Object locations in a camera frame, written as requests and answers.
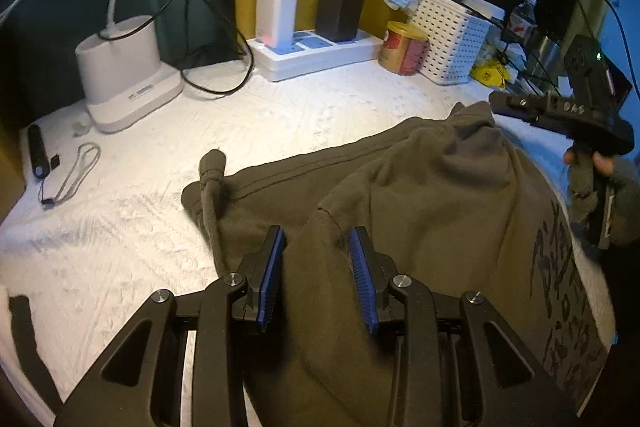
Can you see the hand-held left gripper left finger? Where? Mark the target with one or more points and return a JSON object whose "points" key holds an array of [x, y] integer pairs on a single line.
{"points": [[270, 279]]}

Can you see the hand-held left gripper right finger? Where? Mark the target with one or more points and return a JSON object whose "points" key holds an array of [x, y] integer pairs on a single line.
{"points": [[362, 289]]}

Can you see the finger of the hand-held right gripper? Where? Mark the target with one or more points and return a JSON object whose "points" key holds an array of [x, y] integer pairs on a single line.
{"points": [[520, 104]]}

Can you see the olive green hoodie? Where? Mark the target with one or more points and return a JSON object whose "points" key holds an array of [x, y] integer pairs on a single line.
{"points": [[425, 207]]}

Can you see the person's right hand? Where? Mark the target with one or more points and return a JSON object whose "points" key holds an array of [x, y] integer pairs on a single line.
{"points": [[625, 202]]}

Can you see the yellow snack packet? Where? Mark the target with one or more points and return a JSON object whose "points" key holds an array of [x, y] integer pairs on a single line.
{"points": [[490, 74]]}

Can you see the clear plastic water bottle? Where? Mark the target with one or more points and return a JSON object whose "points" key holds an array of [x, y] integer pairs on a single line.
{"points": [[522, 19]]}

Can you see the white perforated plastic basket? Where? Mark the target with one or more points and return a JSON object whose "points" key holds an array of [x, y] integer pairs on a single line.
{"points": [[450, 42]]}

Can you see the red tin can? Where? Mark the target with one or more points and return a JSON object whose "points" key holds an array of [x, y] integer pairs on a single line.
{"points": [[402, 49]]}

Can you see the white textured table cover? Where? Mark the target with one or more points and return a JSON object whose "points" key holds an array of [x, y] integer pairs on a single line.
{"points": [[150, 217]]}

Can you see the black charger brick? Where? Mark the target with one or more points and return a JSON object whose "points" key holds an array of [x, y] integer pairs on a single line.
{"points": [[340, 14]]}

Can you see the white power strip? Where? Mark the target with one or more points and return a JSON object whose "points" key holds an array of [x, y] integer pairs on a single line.
{"points": [[315, 54]]}

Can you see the white desk lamp base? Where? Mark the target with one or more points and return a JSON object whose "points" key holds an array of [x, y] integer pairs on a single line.
{"points": [[125, 67]]}

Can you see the white charger brick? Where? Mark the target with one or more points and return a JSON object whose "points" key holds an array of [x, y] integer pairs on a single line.
{"points": [[275, 19]]}

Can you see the black cylindrical stick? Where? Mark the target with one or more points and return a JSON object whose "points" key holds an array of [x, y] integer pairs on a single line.
{"points": [[37, 152]]}

